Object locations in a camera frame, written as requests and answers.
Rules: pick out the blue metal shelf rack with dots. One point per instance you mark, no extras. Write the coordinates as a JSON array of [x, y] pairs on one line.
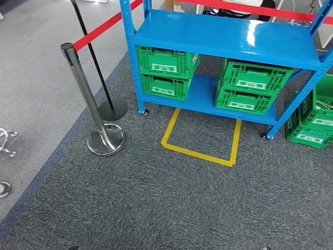
[[221, 38]]

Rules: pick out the green plastic folding crate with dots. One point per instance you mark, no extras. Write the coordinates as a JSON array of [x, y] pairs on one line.
[[166, 62], [163, 88], [307, 136], [255, 77], [242, 103]]

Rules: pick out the black pole stand, disc base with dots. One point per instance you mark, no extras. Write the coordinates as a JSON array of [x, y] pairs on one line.
[[113, 109]]

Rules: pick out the short red barrier belt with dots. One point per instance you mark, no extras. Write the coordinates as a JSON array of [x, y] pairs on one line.
[[104, 27]]

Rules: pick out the white stepped platform with lights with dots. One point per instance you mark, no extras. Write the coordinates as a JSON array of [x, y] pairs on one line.
[[96, 1]]

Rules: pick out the long red barrier belt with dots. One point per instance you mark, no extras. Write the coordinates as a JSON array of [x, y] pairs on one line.
[[260, 9]]

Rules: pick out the open green plastic crate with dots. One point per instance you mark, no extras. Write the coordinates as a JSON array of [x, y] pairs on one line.
[[322, 89]]

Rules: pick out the chrome round floor disc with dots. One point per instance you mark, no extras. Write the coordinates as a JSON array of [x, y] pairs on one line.
[[4, 189]]

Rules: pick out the white office desk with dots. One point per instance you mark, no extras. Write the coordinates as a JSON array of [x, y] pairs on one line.
[[325, 36]]

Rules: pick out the chrome barrier post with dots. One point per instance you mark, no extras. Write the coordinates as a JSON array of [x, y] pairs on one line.
[[104, 139]]

